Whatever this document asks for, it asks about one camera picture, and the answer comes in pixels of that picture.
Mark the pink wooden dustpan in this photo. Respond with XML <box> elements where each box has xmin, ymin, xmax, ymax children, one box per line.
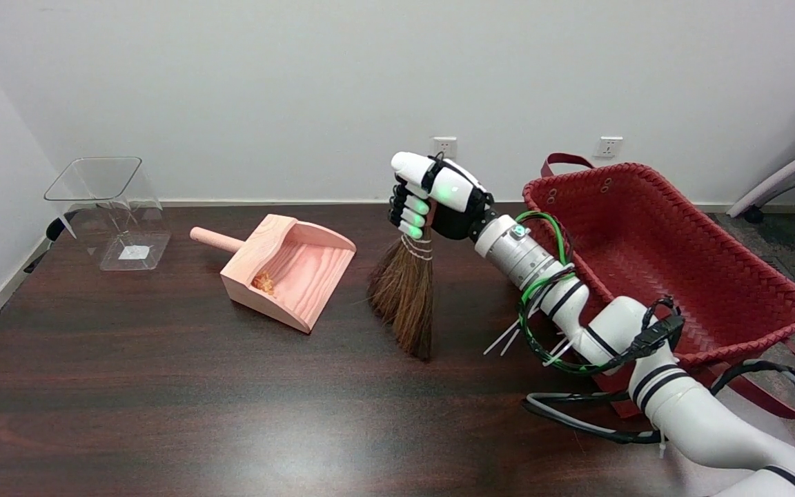
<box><xmin>189</xmin><ymin>214</ymin><xmax>357</xmax><ymax>334</ymax></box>

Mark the brown straw hand broom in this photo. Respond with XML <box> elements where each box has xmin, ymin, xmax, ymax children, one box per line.
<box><xmin>367</xmin><ymin>207</ymin><xmax>436</xmax><ymax>361</ymax></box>

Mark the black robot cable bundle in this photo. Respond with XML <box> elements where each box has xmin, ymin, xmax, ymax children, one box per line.
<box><xmin>515</xmin><ymin>297</ymin><xmax>795</xmax><ymax>487</ymax></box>

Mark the red woven basket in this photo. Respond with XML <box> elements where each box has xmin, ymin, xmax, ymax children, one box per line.
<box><xmin>522</xmin><ymin>153</ymin><xmax>795</xmax><ymax>420</ymax></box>

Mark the floor vent grille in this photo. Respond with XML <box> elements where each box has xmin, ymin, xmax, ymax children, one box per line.
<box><xmin>756</xmin><ymin>257</ymin><xmax>792</xmax><ymax>280</ymax></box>

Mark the clear plastic container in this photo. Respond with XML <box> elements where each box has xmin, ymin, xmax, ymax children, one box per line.
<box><xmin>43</xmin><ymin>157</ymin><xmax>172</xmax><ymax>272</ymax></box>

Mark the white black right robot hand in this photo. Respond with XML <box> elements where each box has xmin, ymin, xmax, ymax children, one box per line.
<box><xmin>389</xmin><ymin>150</ymin><xmax>496</xmax><ymax>242</ymax></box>

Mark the grey office chair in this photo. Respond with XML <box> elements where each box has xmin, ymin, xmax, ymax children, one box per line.
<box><xmin>727</xmin><ymin>135</ymin><xmax>795</xmax><ymax>315</ymax></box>

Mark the green robot cable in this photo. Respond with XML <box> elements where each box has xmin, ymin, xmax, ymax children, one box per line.
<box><xmin>515</xmin><ymin>211</ymin><xmax>619</xmax><ymax>377</ymax></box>

